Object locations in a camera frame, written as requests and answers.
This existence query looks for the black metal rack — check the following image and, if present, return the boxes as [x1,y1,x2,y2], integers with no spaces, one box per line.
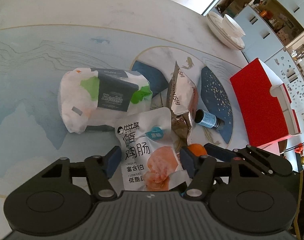
[284,134,304,172]

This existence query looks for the small dark blue-label bottle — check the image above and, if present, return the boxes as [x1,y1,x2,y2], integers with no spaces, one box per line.
[194,109,225,129]

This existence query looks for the stacked white plates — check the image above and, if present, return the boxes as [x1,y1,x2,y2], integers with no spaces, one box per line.
[206,11,245,51]

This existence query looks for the red cardboard box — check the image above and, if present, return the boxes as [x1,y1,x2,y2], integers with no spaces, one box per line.
[230,58,301,147]

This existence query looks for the white ceramic bowl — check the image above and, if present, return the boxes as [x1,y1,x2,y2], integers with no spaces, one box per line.
[222,14,246,38]

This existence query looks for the chicken sausage snack packet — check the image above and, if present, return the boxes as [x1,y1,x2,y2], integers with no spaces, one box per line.
[115,107,191,191]

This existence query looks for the white green tissue pack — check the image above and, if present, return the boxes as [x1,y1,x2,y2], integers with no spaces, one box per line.
[58,68,153,134]

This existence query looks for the wall cabinet shelving unit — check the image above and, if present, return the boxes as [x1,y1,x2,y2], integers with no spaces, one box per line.
[201,0,304,140]

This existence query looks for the orange tangerine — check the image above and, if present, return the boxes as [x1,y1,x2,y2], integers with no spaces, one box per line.
[187,144,207,157]

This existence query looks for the silver foil snack bag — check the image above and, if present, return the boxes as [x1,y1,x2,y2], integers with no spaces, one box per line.
[167,64,198,145]

